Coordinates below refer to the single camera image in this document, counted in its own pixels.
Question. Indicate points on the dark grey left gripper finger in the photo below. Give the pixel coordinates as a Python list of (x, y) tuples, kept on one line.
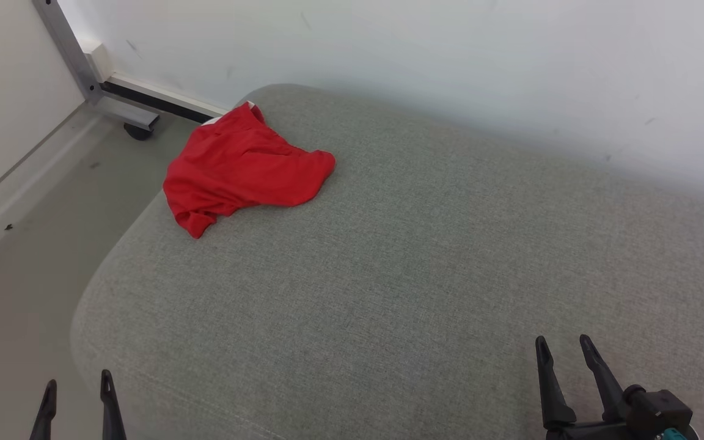
[(45, 415), (112, 415)]

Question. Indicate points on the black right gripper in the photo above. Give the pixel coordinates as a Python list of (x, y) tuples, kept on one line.
[(590, 432)]

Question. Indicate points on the red shorts white stripe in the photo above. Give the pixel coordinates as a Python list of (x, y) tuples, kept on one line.
[(242, 165)]

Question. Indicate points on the black caster wheel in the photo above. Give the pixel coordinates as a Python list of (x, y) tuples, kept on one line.
[(139, 131)]

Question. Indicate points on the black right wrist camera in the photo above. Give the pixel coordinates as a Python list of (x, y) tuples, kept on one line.
[(663, 409)]

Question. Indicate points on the teal right camera connector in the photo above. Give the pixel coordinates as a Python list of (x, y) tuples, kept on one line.
[(673, 435)]

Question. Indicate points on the white skirting rail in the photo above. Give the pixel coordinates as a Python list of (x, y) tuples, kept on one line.
[(162, 96)]

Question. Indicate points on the aluminium frame post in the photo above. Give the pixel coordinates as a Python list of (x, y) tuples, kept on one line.
[(68, 43)]

